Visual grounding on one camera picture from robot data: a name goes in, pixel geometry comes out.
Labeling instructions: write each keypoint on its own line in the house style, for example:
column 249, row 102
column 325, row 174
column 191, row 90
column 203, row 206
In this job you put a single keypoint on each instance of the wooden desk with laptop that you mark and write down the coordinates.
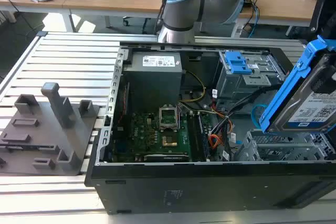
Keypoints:
column 278, row 6

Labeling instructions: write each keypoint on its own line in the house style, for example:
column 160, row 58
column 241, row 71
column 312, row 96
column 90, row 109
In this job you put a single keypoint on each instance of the black open PC case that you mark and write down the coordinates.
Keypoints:
column 183, row 192

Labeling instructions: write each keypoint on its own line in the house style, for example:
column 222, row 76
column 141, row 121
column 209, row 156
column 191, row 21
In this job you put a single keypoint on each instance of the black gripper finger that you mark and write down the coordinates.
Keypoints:
column 330, row 74

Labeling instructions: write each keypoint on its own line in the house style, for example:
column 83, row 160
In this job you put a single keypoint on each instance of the grey parts rack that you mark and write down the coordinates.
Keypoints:
column 52, row 140

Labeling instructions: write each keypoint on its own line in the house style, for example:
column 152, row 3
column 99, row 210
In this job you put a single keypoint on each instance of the installed RAM stick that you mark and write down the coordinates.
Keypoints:
column 203, row 137

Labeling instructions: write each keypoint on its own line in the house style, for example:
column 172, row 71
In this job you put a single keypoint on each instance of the grey metal drive cage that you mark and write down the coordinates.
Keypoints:
column 236, row 85

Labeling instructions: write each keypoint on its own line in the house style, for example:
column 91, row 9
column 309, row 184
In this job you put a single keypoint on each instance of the hard disk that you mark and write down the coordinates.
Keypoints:
column 296, row 103

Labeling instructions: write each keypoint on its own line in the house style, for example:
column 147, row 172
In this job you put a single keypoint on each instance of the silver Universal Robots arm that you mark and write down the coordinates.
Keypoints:
column 181, row 6

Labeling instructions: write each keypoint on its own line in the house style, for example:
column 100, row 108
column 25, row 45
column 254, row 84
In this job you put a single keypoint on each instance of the grey power supply unit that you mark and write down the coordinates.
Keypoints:
column 152, row 85

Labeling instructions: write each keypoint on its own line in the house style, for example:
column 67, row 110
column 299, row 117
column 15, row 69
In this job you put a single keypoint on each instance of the black RAM slot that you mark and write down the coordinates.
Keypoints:
column 193, row 137

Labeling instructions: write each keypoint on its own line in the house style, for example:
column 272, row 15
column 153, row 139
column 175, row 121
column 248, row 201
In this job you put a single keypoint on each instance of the metal disk bay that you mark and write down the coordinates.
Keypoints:
column 283, row 148

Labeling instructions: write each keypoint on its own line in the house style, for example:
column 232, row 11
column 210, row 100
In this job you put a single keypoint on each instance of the blue drive cage latch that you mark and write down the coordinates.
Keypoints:
column 237, row 62

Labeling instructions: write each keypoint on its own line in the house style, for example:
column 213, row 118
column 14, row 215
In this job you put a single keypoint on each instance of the CPU socket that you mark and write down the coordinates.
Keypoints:
column 169, row 140

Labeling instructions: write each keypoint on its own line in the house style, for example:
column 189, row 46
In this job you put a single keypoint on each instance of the green motherboard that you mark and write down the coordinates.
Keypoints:
column 147, row 134

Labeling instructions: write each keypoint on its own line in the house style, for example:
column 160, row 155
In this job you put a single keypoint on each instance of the black expansion card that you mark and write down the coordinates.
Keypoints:
column 168, row 158

